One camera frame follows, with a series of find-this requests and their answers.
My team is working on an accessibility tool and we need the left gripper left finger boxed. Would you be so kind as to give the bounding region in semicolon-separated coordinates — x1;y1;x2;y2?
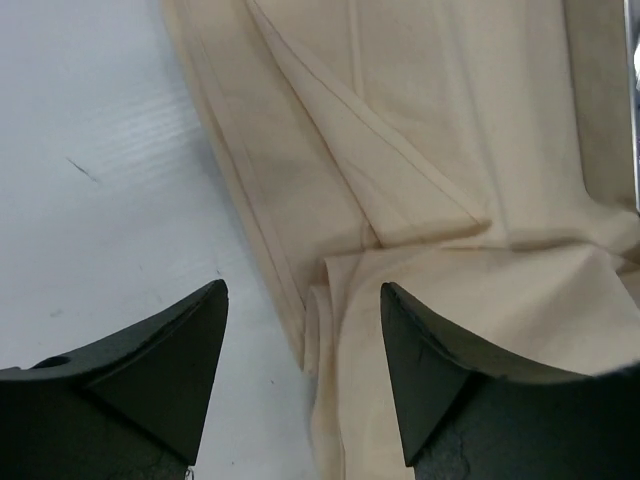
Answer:
1;280;229;479

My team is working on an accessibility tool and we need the beige cloth wrap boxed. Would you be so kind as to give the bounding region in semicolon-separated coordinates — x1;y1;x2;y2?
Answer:
165;1;639;479

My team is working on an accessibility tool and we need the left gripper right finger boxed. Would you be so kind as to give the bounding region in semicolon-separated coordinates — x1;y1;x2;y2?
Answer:
380;283;639;479

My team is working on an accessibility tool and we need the metal instrument tray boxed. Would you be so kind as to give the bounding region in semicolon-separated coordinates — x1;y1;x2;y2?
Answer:
623;0;639;211

